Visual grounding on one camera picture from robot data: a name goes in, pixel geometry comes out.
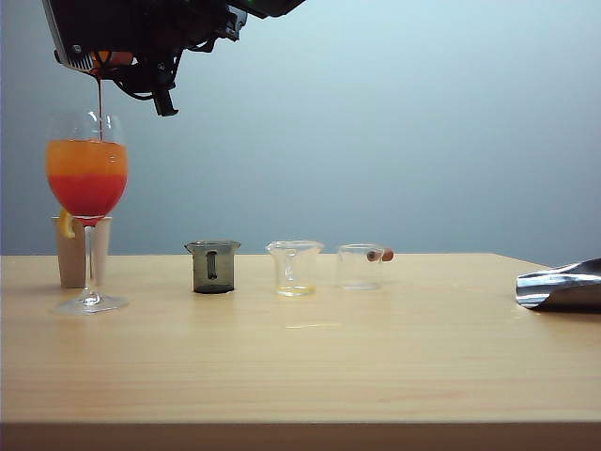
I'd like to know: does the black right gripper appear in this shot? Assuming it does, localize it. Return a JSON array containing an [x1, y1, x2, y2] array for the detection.
[[93, 0, 249, 117]]

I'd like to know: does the amber measuring cup with grenadine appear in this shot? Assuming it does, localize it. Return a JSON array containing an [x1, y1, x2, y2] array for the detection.
[[90, 48, 136, 79]]

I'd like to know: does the dark grey measuring cup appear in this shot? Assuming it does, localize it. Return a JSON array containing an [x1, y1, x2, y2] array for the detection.
[[183, 241, 241, 295]]

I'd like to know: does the beige paper cup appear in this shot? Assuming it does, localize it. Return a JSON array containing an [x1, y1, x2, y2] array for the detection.
[[51, 215, 114, 289]]

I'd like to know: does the clear measuring cup yellow residue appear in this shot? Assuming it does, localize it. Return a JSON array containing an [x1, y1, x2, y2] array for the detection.
[[265, 241, 324, 298]]

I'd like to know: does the wine glass with orange drink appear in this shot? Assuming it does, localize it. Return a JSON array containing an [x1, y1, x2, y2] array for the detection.
[[45, 110, 131, 317]]

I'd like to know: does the shiny metal scoop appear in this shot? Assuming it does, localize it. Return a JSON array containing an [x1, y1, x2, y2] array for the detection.
[[515, 257, 601, 313]]

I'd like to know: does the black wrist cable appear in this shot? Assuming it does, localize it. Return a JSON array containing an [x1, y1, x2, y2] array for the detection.
[[111, 70, 159, 102]]

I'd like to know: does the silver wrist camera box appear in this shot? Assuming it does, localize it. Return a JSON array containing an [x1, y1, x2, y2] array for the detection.
[[40, 0, 103, 72]]

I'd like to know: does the clear measuring cup wooden handle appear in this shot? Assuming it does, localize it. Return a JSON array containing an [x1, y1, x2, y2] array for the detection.
[[335, 242, 394, 291]]

